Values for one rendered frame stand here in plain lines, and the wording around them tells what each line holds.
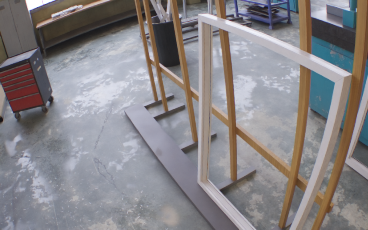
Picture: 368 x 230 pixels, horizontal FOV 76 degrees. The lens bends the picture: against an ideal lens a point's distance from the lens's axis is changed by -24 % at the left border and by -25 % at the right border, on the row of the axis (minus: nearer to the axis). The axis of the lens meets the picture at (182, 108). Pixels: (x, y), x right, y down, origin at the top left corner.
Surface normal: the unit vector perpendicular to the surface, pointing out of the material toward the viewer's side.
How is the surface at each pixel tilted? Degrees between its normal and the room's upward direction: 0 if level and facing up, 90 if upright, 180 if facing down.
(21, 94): 90
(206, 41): 90
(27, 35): 90
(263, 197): 0
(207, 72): 90
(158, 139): 0
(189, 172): 0
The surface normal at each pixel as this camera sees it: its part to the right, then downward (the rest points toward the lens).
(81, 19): 0.46, 0.42
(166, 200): -0.14, -0.83
